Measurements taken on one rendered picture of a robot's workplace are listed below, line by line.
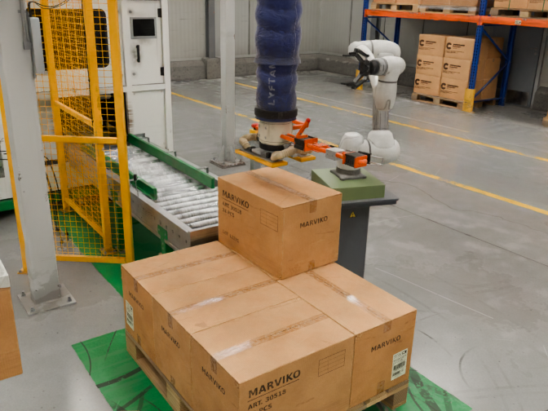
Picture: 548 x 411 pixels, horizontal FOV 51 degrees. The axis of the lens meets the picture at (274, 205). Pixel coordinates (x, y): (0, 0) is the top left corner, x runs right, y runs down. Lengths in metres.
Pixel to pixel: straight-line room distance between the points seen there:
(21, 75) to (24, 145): 0.40
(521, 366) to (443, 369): 0.45
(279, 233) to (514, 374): 1.53
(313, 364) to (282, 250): 0.68
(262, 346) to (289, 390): 0.21
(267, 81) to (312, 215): 0.71
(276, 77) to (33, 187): 1.66
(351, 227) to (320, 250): 0.68
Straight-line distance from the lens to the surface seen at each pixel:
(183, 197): 4.21
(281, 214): 2.86
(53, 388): 3.31
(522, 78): 11.82
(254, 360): 2.41
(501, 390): 3.41
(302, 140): 2.84
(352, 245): 3.81
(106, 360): 3.44
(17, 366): 2.34
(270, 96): 2.95
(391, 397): 3.07
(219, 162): 6.78
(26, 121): 3.66
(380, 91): 3.18
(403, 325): 2.84
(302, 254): 3.03
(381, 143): 3.68
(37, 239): 3.88
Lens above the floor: 1.95
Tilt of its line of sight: 21 degrees down
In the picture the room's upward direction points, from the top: 1 degrees clockwise
